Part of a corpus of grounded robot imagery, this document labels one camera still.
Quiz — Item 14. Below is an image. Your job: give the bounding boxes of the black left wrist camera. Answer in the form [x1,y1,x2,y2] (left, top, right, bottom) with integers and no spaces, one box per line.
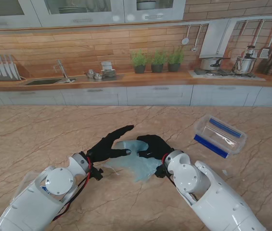
[91,167,104,180]

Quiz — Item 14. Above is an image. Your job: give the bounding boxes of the stack of white plates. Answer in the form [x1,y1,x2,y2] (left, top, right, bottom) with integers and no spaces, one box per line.
[58,6,88,14]

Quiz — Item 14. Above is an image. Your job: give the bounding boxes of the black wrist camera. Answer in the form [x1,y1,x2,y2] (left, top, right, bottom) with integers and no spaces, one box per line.
[91,167,104,180]
[155,165,168,179]

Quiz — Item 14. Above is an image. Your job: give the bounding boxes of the wooden kitchen countertop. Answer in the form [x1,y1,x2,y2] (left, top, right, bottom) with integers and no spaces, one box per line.
[0,71,272,93]

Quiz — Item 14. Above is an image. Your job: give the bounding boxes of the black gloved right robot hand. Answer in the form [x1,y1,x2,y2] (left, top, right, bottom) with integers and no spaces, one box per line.
[136,134,175,161]

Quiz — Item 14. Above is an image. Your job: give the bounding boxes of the grey upper kitchen cabinets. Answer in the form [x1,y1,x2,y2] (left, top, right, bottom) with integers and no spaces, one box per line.
[0,0,187,28]

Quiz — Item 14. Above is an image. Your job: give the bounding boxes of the small steel bowls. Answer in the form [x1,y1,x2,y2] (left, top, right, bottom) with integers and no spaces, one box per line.
[85,68,104,80]

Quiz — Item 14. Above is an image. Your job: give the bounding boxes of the red black left arm cables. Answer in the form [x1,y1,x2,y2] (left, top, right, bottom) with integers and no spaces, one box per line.
[51,156,95,222]

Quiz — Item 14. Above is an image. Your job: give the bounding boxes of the hanging steel grater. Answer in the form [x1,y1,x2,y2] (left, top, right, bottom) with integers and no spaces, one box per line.
[259,19,272,59]

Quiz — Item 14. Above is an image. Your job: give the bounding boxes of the clear bubble film sheet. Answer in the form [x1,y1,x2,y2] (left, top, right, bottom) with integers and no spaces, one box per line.
[104,140,163,183]

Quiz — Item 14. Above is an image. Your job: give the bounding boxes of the clear plastic crate blue handles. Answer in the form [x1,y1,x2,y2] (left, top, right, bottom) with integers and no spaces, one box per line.
[193,114,248,159]

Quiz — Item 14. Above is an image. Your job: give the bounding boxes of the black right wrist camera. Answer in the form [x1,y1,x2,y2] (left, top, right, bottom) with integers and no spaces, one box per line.
[155,165,168,179]

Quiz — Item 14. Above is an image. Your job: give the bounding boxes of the grey lower kitchen cabinets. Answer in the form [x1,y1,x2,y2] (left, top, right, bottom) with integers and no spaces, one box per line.
[0,84,272,108]

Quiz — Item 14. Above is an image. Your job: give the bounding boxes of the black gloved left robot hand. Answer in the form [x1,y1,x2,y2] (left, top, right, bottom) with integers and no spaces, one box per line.
[87,125,135,163]

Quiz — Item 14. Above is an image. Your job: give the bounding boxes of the clear container lid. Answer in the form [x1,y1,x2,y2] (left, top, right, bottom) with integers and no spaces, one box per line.
[14,165,56,200]

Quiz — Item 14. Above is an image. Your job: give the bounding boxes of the hanging copper handle utensil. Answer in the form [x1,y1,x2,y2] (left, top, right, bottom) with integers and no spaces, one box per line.
[237,20,249,37]
[250,19,265,48]

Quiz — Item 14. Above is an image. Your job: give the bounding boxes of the hanging steel utensil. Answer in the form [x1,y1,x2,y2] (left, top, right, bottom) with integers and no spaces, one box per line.
[190,24,203,52]

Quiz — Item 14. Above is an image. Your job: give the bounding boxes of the grey kitchen cabinets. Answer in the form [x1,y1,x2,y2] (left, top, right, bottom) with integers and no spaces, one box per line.
[0,84,272,108]
[0,0,187,28]

